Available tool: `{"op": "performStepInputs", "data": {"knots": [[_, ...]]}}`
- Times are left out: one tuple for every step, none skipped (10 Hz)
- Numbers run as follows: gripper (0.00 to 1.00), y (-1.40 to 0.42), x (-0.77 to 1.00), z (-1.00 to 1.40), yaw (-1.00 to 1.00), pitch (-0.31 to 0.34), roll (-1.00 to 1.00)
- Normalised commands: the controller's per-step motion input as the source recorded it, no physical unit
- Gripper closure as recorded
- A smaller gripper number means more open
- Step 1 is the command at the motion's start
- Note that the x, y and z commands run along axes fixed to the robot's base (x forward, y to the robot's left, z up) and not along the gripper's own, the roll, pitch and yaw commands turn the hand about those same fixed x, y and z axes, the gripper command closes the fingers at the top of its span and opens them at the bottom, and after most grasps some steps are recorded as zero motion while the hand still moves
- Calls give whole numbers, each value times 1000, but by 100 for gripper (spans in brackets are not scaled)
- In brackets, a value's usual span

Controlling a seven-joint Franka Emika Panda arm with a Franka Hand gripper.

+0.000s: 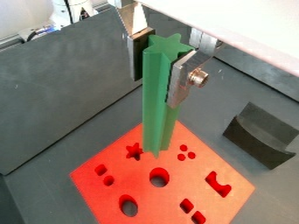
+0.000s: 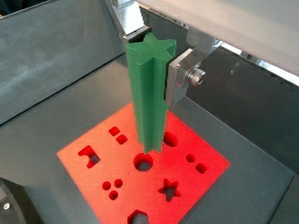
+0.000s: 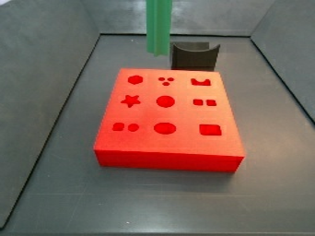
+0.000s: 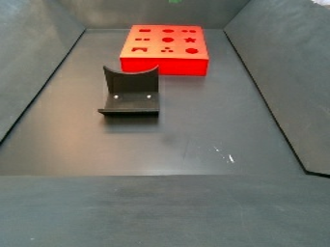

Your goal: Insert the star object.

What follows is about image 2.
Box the red shape-sorter block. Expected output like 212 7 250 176
58 105 230 224

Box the black curved holder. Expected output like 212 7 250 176
0 178 45 224

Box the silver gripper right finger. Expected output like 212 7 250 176
165 27 222 107

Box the green star-shaped peg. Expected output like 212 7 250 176
126 32 177 153

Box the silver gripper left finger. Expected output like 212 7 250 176
105 0 151 46

